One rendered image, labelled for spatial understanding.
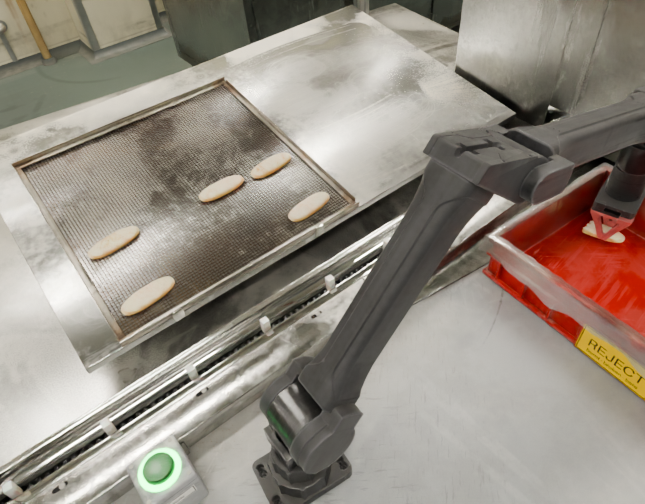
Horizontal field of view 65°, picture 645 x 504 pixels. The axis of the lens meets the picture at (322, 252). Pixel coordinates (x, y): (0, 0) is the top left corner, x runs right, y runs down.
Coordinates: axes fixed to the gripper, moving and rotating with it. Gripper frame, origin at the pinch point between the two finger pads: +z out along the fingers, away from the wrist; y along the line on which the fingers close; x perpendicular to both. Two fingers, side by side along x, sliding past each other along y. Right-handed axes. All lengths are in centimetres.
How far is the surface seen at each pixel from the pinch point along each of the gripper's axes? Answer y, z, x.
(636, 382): -29.2, 0.6, -13.0
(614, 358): -27.9, -0.7, -9.2
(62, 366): -77, 4, 65
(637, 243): 3.4, 3.5, -5.7
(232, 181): -33, -7, 63
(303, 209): -30, -5, 48
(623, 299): -11.8, 3.4, -7.4
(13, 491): -93, 0, 49
